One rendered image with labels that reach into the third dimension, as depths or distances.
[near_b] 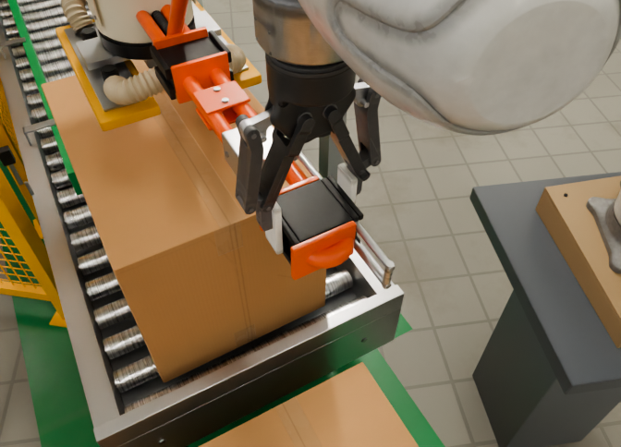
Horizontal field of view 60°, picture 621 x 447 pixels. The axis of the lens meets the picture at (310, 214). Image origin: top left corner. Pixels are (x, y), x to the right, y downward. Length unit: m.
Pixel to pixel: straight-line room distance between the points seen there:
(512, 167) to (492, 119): 2.38
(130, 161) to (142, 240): 0.21
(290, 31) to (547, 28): 0.23
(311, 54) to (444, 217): 1.91
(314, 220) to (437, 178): 1.91
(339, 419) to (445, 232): 1.22
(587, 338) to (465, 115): 0.95
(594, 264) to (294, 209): 0.74
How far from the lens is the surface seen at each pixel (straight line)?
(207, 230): 0.93
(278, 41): 0.41
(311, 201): 0.57
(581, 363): 1.11
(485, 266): 2.16
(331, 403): 1.19
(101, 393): 1.22
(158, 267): 0.94
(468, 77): 0.20
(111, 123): 0.94
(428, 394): 1.83
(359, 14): 0.23
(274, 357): 1.17
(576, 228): 1.22
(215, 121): 0.70
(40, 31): 2.53
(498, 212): 1.28
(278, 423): 1.17
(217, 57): 0.79
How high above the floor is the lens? 1.63
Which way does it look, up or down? 47 degrees down
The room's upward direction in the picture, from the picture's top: straight up
